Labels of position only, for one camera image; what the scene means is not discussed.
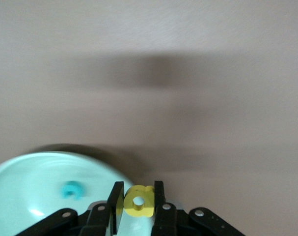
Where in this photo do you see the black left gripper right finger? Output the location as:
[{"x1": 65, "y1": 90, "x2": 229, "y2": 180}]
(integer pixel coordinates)
[{"x1": 151, "y1": 181, "x2": 189, "y2": 236}]

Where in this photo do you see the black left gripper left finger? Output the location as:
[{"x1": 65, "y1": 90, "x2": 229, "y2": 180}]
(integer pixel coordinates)
[{"x1": 80, "y1": 181, "x2": 125, "y2": 236}]

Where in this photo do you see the yellow foam letter a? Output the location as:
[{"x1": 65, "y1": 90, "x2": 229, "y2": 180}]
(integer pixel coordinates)
[{"x1": 123, "y1": 184, "x2": 156, "y2": 219}]

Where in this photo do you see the teal foam letter c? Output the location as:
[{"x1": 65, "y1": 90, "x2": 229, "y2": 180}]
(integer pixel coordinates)
[{"x1": 59, "y1": 180, "x2": 87, "y2": 201}]

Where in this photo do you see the pale green plate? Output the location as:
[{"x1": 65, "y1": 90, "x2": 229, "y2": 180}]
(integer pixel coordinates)
[{"x1": 0, "y1": 150, "x2": 137, "y2": 236}]

